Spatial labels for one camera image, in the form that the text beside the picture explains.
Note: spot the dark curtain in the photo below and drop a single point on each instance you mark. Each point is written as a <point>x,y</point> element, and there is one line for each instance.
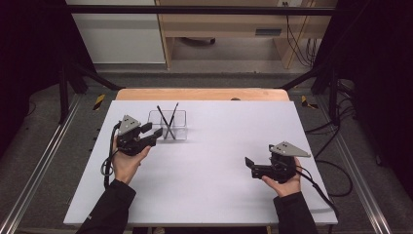
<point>29,65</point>
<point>383,81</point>

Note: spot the black pen with pale tip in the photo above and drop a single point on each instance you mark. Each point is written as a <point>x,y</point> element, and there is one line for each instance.
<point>173,113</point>

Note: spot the black metal stand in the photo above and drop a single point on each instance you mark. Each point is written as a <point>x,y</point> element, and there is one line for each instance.
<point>332,97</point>
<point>63,97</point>

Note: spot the aluminium floor rail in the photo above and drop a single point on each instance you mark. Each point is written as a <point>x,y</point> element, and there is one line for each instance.
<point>42,162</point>
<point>357,169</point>

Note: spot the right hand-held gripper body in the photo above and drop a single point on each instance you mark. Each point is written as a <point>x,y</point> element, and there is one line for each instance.
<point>281,169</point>

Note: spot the person's left hand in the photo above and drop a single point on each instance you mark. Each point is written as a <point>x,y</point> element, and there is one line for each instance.
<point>125,165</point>

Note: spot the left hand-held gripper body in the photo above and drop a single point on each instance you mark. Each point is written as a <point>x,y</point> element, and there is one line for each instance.
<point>130,143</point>

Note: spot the black horizontal frame bar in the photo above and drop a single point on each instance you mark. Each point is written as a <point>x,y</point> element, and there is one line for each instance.
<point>195,9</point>

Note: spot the person's right hand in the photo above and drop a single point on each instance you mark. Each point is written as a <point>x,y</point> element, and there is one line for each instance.
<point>287,189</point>

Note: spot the white cabinet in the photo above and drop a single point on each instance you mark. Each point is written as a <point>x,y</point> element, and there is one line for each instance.
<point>120,39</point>

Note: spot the white board table cover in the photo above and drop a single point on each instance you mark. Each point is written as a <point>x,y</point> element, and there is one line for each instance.
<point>201,195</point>

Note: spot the light wooden desk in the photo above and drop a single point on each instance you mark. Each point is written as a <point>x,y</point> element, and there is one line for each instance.
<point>227,24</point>

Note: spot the clear plastic divided organizer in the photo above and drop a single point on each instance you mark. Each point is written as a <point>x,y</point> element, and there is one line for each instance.
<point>181,125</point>

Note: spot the wooden table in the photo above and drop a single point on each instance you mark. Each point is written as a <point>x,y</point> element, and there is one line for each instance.
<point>195,94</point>

